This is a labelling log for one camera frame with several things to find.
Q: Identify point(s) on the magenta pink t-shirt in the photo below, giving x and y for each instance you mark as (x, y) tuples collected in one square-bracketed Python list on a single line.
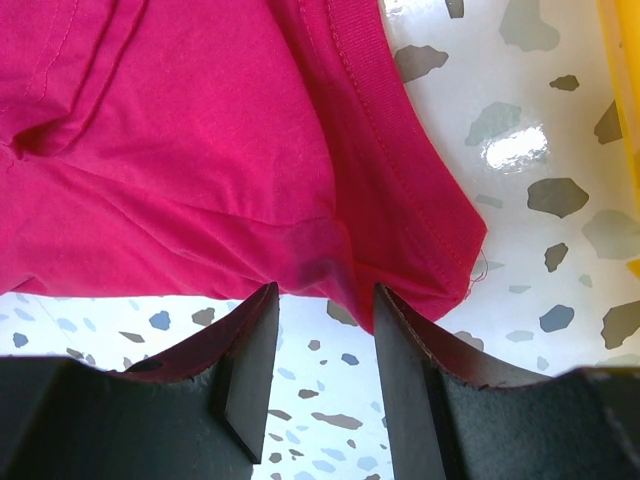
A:
[(209, 148)]

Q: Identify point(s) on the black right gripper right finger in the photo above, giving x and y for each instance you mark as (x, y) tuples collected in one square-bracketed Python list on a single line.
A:
[(455, 412)]

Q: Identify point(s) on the yellow plastic tray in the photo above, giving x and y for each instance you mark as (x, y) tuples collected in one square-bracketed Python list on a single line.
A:
[(620, 27)]

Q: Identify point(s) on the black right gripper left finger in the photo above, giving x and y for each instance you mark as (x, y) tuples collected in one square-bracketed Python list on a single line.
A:
[(197, 410)]

